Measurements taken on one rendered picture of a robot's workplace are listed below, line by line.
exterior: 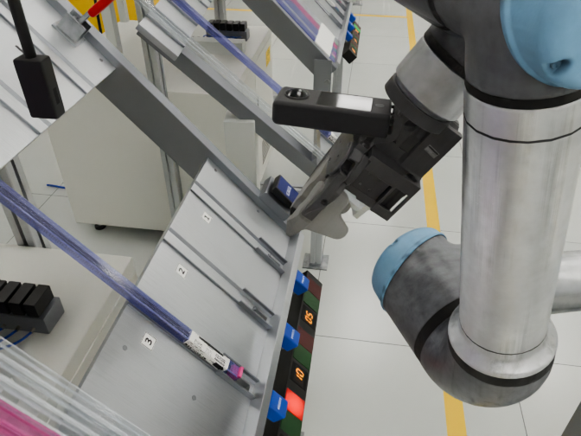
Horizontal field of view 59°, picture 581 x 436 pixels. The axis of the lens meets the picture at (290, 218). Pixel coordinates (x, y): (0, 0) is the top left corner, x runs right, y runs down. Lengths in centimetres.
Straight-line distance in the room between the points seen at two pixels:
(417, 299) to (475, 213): 23
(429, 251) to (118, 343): 36
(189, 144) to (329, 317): 103
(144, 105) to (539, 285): 58
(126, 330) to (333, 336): 115
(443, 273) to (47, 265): 72
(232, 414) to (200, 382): 5
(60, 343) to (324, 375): 87
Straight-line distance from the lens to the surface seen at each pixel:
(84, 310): 94
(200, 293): 65
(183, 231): 68
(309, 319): 82
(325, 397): 153
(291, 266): 78
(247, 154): 104
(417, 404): 155
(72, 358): 88
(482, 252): 41
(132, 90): 80
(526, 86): 32
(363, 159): 51
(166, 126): 80
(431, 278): 60
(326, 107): 50
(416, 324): 60
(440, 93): 48
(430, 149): 52
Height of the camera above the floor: 126
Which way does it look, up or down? 37 degrees down
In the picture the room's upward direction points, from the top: straight up
